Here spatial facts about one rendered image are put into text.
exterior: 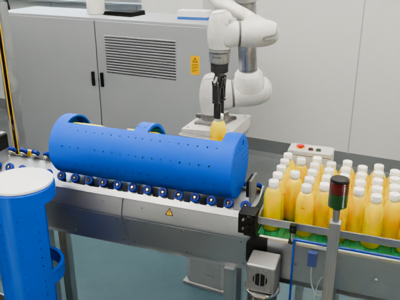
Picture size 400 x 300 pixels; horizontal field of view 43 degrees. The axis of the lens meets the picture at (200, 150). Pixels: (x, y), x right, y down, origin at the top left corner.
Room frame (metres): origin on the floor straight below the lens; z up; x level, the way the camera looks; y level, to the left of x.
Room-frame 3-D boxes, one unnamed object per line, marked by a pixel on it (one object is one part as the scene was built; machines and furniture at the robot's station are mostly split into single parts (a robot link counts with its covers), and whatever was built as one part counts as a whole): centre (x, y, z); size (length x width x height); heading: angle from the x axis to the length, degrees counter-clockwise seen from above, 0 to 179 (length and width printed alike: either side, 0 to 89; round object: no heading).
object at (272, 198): (1.81, -0.29, 1.00); 0.07 x 0.07 x 0.20
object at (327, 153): (2.18, -0.51, 1.05); 0.20 x 0.10 x 0.10; 70
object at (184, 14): (4.02, 0.04, 1.48); 0.24 x 0.12 x 0.08; 72
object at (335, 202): (1.51, -0.46, 1.18); 0.06 x 0.06 x 0.05
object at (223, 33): (2.09, -0.10, 1.65); 0.13 x 0.11 x 0.16; 92
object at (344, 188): (1.51, -0.46, 1.23); 0.06 x 0.06 x 0.04
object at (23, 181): (1.98, 0.78, 1.03); 0.28 x 0.28 x 0.01
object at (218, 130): (2.09, -0.08, 1.18); 0.07 x 0.07 x 0.20
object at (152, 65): (4.39, 0.74, 0.72); 2.15 x 0.54 x 1.45; 64
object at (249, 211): (1.77, -0.19, 0.95); 0.10 x 0.07 x 0.10; 160
